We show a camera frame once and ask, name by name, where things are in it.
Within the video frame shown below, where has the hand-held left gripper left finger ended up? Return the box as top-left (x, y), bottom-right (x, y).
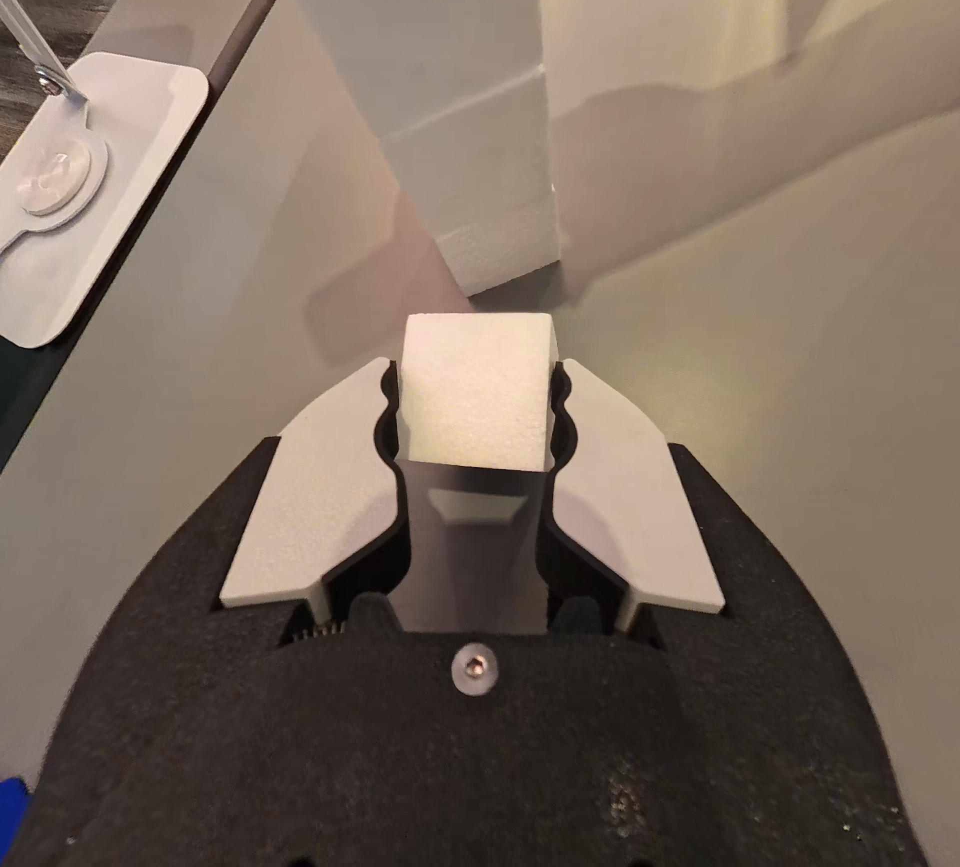
top-left (219, 357), bottom-right (414, 632)

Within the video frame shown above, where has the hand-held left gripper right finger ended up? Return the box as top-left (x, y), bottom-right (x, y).
top-left (536, 357), bottom-right (727, 634)

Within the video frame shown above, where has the wooden book stand white base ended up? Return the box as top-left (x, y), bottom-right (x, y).
top-left (0, 0), bottom-right (210, 351)

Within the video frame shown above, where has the blue plastic bin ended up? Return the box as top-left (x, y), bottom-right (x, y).
top-left (0, 777), bottom-right (33, 834)

